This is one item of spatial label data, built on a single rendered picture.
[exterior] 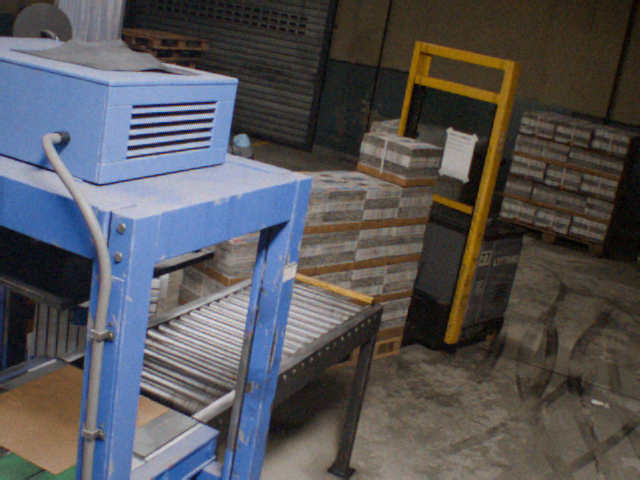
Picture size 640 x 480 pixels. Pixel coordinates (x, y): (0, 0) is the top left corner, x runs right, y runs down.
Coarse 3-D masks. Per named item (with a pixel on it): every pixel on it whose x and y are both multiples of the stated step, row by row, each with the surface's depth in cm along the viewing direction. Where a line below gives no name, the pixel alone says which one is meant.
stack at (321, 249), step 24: (240, 240) 388; (312, 240) 420; (336, 240) 434; (360, 240) 448; (384, 240) 462; (216, 264) 394; (240, 264) 390; (312, 264) 426; (336, 264) 440; (192, 288) 411; (216, 288) 396; (312, 288) 432; (360, 288) 460
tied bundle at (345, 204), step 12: (324, 180) 441; (336, 180) 447; (336, 192) 422; (348, 192) 428; (360, 192) 435; (336, 204) 425; (348, 204) 431; (360, 204) 438; (324, 216) 423; (336, 216) 427; (348, 216) 434; (360, 216) 441
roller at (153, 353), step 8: (144, 352) 263; (152, 352) 263; (160, 352) 263; (160, 360) 261; (168, 360) 260; (176, 360) 260; (184, 360) 260; (184, 368) 257; (192, 368) 257; (200, 368) 257; (200, 376) 255; (208, 376) 254; (216, 376) 254; (216, 384) 252; (224, 384) 252; (232, 384) 251
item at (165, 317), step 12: (252, 276) 350; (228, 288) 331; (240, 288) 334; (204, 300) 314; (216, 300) 317; (168, 312) 296; (180, 312) 298; (156, 324) 284; (84, 348) 255; (72, 360) 246
